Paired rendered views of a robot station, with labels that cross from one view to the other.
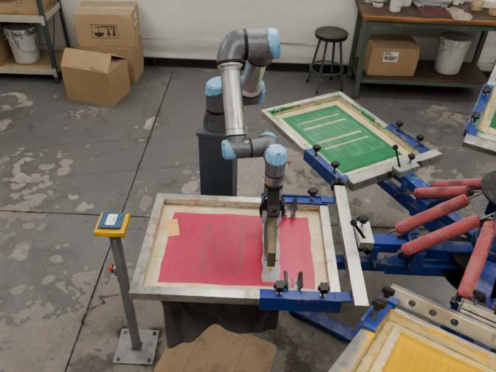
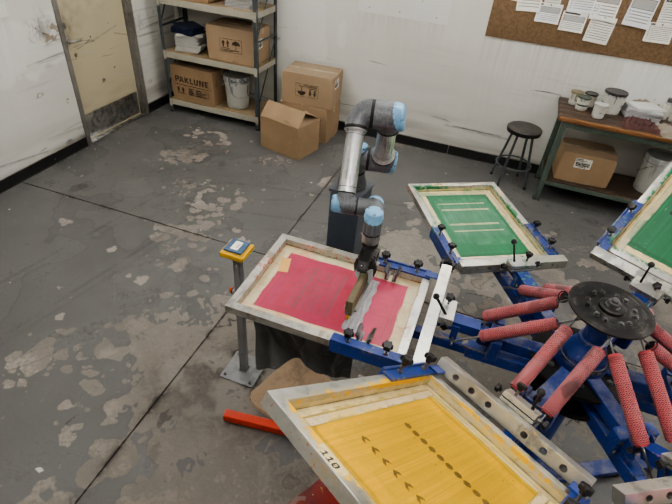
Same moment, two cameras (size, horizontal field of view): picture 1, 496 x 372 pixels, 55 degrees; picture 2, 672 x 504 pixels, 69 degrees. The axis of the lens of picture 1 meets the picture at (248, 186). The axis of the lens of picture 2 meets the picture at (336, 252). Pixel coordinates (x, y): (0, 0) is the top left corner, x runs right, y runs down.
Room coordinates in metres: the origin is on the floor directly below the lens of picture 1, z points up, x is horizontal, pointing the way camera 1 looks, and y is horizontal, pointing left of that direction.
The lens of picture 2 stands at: (-0.16, -0.42, 2.48)
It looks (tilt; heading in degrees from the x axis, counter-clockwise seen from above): 38 degrees down; 16
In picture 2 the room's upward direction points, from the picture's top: 6 degrees clockwise
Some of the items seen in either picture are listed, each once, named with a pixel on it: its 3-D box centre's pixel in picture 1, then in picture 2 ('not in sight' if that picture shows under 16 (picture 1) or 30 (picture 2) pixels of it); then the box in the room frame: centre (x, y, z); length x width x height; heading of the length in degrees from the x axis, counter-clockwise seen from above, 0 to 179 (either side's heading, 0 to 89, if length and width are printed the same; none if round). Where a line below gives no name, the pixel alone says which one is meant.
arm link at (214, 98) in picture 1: (219, 93); (356, 156); (1.99, 0.15, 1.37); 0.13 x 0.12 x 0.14; 102
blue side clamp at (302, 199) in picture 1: (293, 203); (399, 270); (1.69, -0.21, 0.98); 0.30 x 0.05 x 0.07; 89
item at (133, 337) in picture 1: (125, 291); (241, 314); (1.54, 0.59, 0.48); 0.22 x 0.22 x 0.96; 89
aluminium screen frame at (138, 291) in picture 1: (238, 244); (334, 292); (1.42, 0.03, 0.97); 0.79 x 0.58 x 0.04; 89
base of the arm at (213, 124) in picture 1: (218, 115); (352, 177); (1.99, 0.15, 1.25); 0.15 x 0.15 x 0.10
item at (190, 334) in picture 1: (222, 319); (303, 354); (1.21, 0.09, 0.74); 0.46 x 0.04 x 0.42; 89
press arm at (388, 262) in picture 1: (339, 262); (423, 334); (1.41, -0.41, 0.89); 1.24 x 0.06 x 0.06; 89
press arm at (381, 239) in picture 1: (376, 243); (458, 323); (1.41, -0.53, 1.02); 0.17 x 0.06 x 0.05; 89
